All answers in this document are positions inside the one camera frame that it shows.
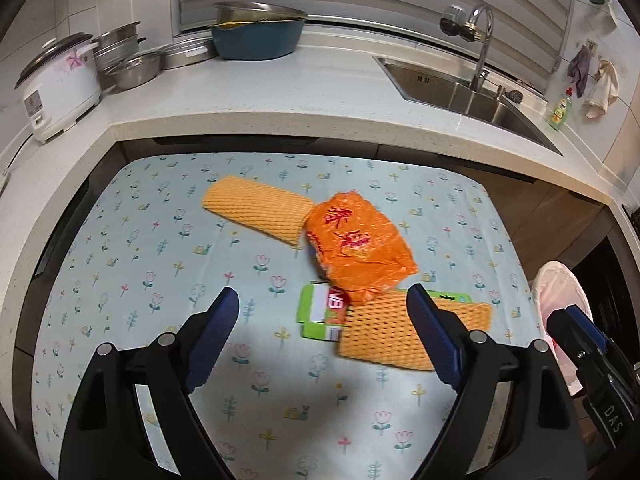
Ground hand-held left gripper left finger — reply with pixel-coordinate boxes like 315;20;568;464
64;287;241;480

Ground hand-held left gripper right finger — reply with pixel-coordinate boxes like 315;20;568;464
406;282;588;480

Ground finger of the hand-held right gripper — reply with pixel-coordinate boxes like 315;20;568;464
546;305;621;376

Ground trash bin with white bag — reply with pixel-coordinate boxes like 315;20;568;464
530;261;593;396

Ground orange foam net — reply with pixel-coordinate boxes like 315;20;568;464
201;175;315;250
338;290;493;372

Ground green paper carton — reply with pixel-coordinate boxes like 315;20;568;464
296;282;475;342

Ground orange plastic bag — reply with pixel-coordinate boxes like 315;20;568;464
303;191;419;306

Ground brown cabinet front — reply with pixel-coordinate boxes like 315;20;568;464
500;175;616;281

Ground floral light blue tablecloth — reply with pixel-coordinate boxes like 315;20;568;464
32;152;546;480

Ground green dish soap bottle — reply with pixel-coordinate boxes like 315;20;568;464
547;87;573;132

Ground beige hanging cloth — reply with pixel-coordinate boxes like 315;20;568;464
584;60;620;120

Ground stainless steel sink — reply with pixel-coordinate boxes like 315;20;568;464
372;56;562;153

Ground grey hanging cloth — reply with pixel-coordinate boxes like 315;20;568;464
566;45;592;99

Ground small steel bowl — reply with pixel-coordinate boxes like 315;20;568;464
104;50;163;92

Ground flat steel pan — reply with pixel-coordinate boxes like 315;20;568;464
159;35;218;71

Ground chrome faucet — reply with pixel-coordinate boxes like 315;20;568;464
440;4;495;93

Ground white rice cooker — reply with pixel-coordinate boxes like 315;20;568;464
14;32;103;143

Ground blue plastic basin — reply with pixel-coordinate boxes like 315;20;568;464
209;17;308;61

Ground stacked steel pots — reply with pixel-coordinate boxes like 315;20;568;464
91;21;148;73

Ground large steel bowl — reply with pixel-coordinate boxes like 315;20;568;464
212;1;308;26

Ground dark rice cooker cable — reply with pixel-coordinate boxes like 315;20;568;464
0;135;38;171

